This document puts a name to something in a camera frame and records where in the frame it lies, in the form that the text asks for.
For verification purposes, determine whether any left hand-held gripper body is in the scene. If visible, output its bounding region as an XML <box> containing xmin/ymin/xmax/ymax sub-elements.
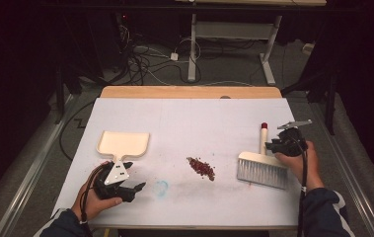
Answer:
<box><xmin>93</xmin><ymin>160</ymin><xmax>136</xmax><ymax>202</ymax></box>

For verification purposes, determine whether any person's right hand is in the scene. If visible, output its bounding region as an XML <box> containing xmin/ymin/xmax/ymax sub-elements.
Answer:
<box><xmin>274</xmin><ymin>141</ymin><xmax>326</xmax><ymax>192</ymax></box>

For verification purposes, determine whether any wooden table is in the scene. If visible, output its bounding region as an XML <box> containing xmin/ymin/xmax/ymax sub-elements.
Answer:
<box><xmin>94</xmin><ymin>85</ymin><xmax>304</xmax><ymax>231</ymax></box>

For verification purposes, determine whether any metal floor rail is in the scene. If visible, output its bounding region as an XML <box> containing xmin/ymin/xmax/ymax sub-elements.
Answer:
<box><xmin>307</xmin><ymin>98</ymin><xmax>374</xmax><ymax>237</ymax></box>
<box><xmin>0</xmin><ymin>94</ymin><xmax>75</xmax><ymax>237</ymax></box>

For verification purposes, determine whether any white desk frame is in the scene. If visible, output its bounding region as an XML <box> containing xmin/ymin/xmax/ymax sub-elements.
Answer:
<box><xmin>174</xmin><ymin>0</ymin><xmax>328</xmax><ymax>87</ymax></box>

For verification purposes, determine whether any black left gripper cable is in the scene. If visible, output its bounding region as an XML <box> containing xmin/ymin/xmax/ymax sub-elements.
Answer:
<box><xmin>79</xmin><ymin>163</ymin><xmax>110</xmax><ymax>237</ymax></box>

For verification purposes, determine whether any black metal stand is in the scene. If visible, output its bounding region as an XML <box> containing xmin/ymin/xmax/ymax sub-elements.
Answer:
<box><xmin>281</xmin><ymin>65</ymin><xmax>339</xmax><ymax>136</ymax></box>
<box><xmin>53</xmin><ymin>62</ymin><xmax>84</xmax><ymax>125</ymax></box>

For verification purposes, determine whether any person's left hand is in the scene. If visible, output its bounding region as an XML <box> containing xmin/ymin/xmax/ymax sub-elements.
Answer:
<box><xmin>71</xmin><ymin>161</ymin><xmax>123</xmax><ymax>222</ymax></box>

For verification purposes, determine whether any tangle of floor cables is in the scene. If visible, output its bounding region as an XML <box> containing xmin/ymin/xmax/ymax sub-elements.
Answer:
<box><xmin>114</xmin><ymin>24</ymin><xmax>203</xmax><ymax>87</ymax></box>

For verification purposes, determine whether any small white box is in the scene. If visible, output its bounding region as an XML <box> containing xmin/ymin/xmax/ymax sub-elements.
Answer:
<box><xmin>301</xmin><ymin>42</ymin><xmax>316</xmax><ymax>55</ymax></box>

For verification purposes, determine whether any cream hand brush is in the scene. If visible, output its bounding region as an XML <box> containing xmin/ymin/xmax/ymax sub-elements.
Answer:
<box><xmin>236</xmin><ymin>121</ymin><xmax>289</xmax><ymax>191</ymax></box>

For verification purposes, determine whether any cream dustpan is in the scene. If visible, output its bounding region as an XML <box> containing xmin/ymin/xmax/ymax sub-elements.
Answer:
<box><xmin>96</xmin><ymin>130</ymin><xmax>151</xmax><ymax>163</ymax></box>

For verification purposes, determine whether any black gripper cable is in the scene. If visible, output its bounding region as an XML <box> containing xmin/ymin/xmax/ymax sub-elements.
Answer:
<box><xmin>79</xmin><ymin>163</ymin><xmax>110</xmax><ymax>237</ymax></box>
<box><xmin>296</xmin><ymin>137</ymin><xmax>309</xmax><ymax>237</ymax></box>

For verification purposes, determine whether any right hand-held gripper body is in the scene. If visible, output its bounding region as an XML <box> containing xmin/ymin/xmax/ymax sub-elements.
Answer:
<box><xmin>276</xmin><ymin>119</ymin><xmax>313</xmax><ymax>157</ymax></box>

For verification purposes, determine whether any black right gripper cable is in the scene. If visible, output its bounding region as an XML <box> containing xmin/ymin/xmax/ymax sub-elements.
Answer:
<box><xmin>296</xmin><ymin>137</ymin><xmax>309</xmax><ymax>237</ymax></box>

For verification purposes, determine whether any white table mat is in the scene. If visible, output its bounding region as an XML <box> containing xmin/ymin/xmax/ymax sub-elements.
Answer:
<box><xmin>48</xmin><ymin>97</ymin><xmax>337</xmax><ymax>229</ymax></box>

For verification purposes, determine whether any black floor cable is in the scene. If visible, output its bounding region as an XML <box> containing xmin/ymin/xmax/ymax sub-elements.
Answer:
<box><xmin>58</xmin><ymin>100</ymin><xmax>96</xmax><ymax>162</ymax></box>

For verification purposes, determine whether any heap of small red beans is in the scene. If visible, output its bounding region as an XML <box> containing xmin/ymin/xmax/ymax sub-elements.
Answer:
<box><xmin>186</xmin><ymin>156</ymin><xmax>216</xmax><ymax>183</ymax></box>

